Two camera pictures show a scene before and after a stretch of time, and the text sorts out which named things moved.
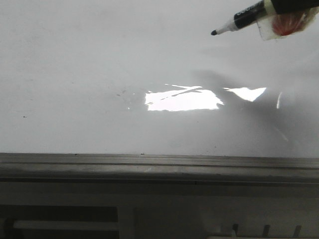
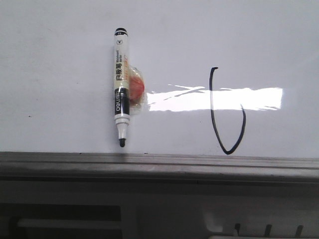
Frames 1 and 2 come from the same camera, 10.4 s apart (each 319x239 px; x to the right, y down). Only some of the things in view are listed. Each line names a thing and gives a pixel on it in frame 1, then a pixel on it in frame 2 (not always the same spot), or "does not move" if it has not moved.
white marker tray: (138, 210) does not move
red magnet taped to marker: (274, 26) → (136, 88)
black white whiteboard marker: (248, 16) → (122, 84)
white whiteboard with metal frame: (142, 92) does not move
